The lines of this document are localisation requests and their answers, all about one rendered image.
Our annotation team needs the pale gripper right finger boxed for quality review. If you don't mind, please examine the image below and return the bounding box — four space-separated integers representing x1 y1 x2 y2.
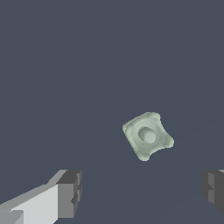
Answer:
200 169 224 215

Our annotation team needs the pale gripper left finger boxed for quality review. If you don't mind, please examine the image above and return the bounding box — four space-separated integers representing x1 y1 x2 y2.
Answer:
0 169 83 224

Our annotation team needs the pale green square block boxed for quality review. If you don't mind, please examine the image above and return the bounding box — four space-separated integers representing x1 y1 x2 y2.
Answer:
122 111 175 163

